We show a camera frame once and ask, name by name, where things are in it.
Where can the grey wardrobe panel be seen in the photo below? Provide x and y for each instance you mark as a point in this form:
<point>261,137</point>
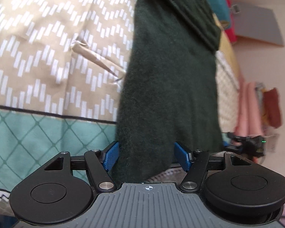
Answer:
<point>257,23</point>

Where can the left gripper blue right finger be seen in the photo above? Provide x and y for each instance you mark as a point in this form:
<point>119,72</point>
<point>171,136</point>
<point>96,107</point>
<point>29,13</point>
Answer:
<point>183,156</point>

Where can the dark green knit sweater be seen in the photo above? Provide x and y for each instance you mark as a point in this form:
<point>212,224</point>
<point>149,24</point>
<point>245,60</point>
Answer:
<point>169,92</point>

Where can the pink hanging clothes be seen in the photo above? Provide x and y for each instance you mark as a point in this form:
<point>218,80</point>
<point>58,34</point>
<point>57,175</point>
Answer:
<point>259,110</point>

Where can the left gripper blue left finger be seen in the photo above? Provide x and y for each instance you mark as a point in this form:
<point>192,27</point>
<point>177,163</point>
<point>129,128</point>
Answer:
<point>110,155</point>

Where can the beige patterned bedspread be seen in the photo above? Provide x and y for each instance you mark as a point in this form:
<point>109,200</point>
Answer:
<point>62,70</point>

